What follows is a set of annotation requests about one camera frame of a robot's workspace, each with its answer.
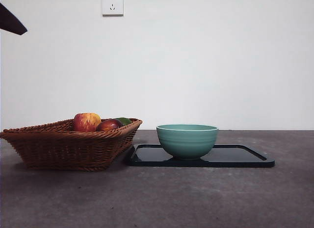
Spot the teal ceramic bowl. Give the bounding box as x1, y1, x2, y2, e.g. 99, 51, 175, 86
156, 124, 219, 161

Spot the red and yellow apple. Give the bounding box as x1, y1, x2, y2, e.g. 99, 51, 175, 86
73, 112, 102, 133

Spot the brown wicker basket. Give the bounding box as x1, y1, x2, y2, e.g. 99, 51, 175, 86
0, 118, 143, 171

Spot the dark red plum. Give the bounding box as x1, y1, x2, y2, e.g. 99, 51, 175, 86
96, 118, 124, 132

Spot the green avocado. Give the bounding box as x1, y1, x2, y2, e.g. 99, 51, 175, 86
115, 117, 132, 127

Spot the black rectangular tray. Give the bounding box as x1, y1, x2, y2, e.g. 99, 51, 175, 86
126, 143, 275, 168

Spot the white wall socket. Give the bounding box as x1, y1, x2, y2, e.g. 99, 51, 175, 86
102, 0, 124, 17

